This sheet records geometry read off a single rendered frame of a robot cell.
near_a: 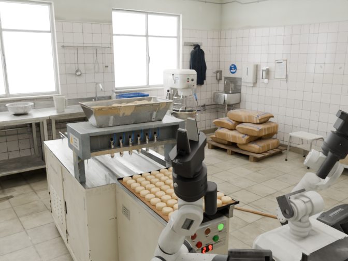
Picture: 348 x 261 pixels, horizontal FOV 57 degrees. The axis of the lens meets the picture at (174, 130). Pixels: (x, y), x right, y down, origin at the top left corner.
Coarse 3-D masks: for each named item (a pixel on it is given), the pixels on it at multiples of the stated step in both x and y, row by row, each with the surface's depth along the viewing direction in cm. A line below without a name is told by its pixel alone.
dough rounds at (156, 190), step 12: (168, 168) 201; (132, 180) 181; (144, 180) 182; (156, 180) 181; (168, 180) 181; (144, 192) 165; (156, 192) 165; (168, 192) 166; (156, 204) 152; (168, 204) 154; (168, 216) 144
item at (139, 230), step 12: (120, 192) 193; (120, 204) 195; (132, 204) 179; (120, 216) 198; (132, 216) 181; (144, 216) 166; (156, 216) 157; (204, 216) 157; (216, 216) 157; (120, 228) 201; (132, 228) 183; (144, 228) 168; (156, 228) 156; (228, 228) 161; (120, 240) 203; (132, 240) 186; (144, 240) 170; (156, 240) 158; (120, 252) 206; (132, 252) 188; (144, 252) 172; (216, 252) 160
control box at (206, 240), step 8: (200, 224) 150; (208, 224) 150; (216, 224) 152; (224, 224) 154; (200, 232) 147; (216, 232) 153; (224, 232) 156; (192, 240) 145; (200, 240) 148; (208, 240) 151; (224, 240) 157; (200, 248) 149; (208, 248) 151
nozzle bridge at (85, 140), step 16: (80, 128) 194; (96, 128) 194; (112, 128) 194; (128, 128) 197; (144, 128) 203; (160, 128) 219; (176, 128) 220; (80, 144) 185; (96, 144) 197; (144, 144) 209; (160, 144) 216; (80, 160) 195; (80, 176) 197
